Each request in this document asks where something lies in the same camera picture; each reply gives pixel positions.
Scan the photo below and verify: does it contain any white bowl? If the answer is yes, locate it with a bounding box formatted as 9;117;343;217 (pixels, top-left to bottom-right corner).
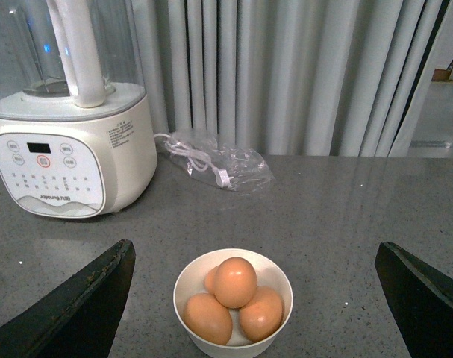
173;248;293;357

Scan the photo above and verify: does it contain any brown egg front right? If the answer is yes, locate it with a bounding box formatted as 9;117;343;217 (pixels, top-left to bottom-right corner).
239;286;283;342

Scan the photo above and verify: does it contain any white power cable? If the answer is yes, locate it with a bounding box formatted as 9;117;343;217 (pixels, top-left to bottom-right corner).
153;132;234;189

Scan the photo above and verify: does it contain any grey curtain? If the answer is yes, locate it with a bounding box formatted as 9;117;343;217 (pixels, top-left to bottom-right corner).
133;1;450;157

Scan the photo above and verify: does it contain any brown egg back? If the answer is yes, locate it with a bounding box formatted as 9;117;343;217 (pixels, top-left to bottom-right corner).
204;266;218;295

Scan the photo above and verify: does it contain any brown egg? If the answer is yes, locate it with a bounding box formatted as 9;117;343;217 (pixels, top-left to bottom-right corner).
214;257;257;309
239;286;283;342
184;292;233;345
204;266;218;295

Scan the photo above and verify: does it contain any brown egg top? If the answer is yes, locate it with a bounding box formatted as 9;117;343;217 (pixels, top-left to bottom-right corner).
214;257;257;309

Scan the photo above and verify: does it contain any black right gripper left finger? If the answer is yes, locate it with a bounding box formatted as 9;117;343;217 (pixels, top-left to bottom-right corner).
0;240;136;357

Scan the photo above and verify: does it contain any clear plastic bag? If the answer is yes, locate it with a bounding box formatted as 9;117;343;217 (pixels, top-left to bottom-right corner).
154;129;274;193

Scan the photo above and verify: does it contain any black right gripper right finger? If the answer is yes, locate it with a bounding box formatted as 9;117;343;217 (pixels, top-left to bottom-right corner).
375;242;453;357

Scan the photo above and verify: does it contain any brown egg front left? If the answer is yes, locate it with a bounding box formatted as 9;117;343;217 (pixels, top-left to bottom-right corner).
184;292;233;345

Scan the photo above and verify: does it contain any white Joyoung blender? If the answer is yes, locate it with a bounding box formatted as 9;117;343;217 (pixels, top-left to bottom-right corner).
0;1;157;219

